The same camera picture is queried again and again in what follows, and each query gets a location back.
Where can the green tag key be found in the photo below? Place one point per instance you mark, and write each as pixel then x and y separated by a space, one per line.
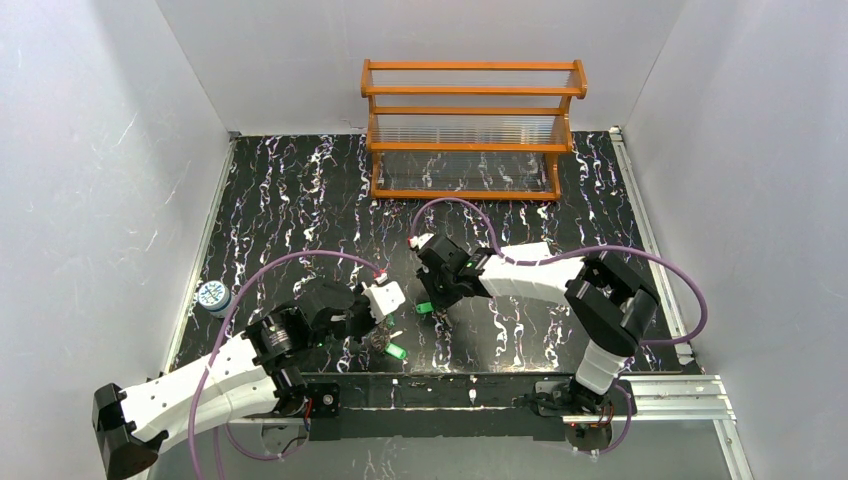
pixel 395 351

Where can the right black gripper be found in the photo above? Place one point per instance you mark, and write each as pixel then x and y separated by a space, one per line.
pixel 433 279

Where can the metal keyring with red handle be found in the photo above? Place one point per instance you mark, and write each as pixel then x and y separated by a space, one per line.
pixel 380 337

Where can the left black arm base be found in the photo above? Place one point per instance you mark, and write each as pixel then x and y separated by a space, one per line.
pixel 313 400

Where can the aluminium front rail frame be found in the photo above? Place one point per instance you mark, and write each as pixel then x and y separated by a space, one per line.
pixel 469 405

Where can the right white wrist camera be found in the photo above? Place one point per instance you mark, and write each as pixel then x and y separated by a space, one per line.
pixel 417 242

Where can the orange wooden shelf rack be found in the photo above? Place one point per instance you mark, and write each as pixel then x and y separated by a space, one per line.
pixel 460 108

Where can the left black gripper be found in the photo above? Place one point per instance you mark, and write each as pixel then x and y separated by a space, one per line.
pixel 365 321

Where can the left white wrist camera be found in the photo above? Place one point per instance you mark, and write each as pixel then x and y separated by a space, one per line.
pixel 384 300

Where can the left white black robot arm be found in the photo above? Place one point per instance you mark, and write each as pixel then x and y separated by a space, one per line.
pixel 254 373

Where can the small blue white jar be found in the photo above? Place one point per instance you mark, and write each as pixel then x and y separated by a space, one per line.
pixel 215 297

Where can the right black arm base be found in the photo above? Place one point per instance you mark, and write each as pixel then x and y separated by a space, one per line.
pixel 601 420

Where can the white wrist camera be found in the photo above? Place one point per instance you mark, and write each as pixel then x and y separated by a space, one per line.
pixel 384 300
pixel 417 242

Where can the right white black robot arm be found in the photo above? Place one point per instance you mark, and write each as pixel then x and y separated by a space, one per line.
pixel 613 302

